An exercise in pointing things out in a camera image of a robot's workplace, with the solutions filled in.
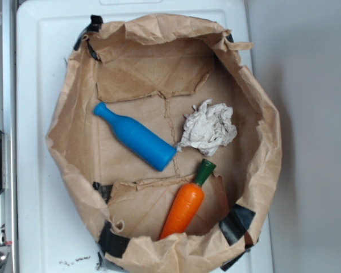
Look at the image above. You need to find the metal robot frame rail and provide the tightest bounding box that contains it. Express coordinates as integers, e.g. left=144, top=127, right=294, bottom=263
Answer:
left=0, top=1, right=19, bottom=272

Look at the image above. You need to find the white plastic tray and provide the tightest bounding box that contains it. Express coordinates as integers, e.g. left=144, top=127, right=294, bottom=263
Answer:
left=15, top=0, right=275, bottom=273

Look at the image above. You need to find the blue plastic toy bottle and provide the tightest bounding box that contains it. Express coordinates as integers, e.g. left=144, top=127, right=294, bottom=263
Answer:
left=93, top=102, right=177, bottom=172

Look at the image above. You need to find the brown paper bag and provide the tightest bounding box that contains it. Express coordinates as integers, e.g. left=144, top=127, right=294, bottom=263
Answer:
left=46, top=14, right=282, bottom=272

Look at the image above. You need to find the white paper ball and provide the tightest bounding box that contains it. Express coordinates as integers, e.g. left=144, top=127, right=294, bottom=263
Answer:
left=177, top=99, right=238, bottom=157

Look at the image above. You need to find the orange toy carrot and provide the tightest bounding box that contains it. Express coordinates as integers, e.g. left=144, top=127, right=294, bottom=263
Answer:
left=159, top=159, right=216, bottom=239

